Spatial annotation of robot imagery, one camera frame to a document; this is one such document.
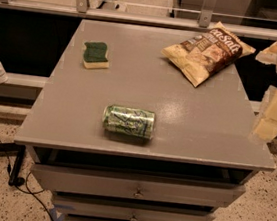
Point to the green and yellow sponge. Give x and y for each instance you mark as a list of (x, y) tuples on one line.
[(95, 55)]

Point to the middle grey drawer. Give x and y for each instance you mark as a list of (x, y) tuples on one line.
[(127, 211)]

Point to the sea salt chips bag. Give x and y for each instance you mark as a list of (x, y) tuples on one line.
[(207, 54)]

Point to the grey drawer cabinet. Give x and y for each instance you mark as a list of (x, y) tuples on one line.
[(119, 134)]

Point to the grey metal railing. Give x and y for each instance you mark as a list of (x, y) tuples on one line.
[(248, 18)]

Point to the green soda can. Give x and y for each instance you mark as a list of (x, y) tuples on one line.
[(129, 121)]

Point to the top grey drawer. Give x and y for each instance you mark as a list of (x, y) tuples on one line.
[(136, 186)]

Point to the black metal stand leg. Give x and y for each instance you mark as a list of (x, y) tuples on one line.
[(15, 155)]

